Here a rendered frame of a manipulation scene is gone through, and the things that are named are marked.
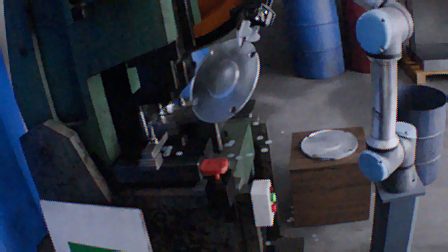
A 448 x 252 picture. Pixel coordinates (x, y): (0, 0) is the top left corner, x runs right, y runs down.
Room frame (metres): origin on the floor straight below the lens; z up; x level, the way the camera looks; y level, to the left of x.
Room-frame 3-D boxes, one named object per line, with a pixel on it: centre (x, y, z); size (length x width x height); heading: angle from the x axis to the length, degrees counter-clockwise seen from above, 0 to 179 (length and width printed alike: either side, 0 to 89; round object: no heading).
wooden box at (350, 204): (1.61, -0.49, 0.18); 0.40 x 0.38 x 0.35; 75
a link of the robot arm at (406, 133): (1.03, -0.59, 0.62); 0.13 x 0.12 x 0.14; 120
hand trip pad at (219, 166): (0.90, 0.04, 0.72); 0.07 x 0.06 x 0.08; 75
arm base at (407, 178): (1.03, -0.59, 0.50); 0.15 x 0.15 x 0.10
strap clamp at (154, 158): (1.11, 0.23, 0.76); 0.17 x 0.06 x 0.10; 165
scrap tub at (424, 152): (1.69, -1.06, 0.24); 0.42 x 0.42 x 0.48
